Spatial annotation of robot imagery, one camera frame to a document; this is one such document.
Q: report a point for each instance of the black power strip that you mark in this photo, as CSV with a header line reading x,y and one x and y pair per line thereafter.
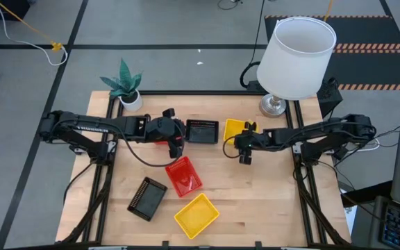
x,y
255,86

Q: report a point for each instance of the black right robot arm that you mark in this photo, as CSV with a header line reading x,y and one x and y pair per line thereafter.
x,y
325,130

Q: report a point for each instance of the black slotted plastic basket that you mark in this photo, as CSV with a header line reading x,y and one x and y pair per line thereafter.
x,y
201,133
148,199

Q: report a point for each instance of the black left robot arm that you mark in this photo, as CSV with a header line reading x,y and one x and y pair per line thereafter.
x,y
92,122

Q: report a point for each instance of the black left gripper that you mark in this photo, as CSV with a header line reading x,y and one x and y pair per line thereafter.
x,y
160,130

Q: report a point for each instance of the black aluminium table frame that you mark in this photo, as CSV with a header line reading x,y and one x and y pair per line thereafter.
x,y
200,92

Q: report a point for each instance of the yellow slotted plastic basket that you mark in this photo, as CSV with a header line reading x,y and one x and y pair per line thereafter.
x,y
196,216
233,128

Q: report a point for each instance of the black box device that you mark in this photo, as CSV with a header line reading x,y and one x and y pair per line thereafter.
x,y
329,99

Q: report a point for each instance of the table lamp white shade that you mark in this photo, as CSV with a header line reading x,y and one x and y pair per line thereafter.
x,y
295,59

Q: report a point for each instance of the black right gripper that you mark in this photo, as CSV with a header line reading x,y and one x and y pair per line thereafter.
x,y
253,140

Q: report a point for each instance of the red slotted plastic basket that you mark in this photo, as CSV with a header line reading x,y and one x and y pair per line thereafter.
x,y
161,142
186,180

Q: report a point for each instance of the black mat orange hazard stripes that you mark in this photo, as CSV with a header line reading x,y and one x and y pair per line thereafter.
x,y
359,33

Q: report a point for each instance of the potted snake plant white pot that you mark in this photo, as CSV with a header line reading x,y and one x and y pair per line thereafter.
x,y
131,102

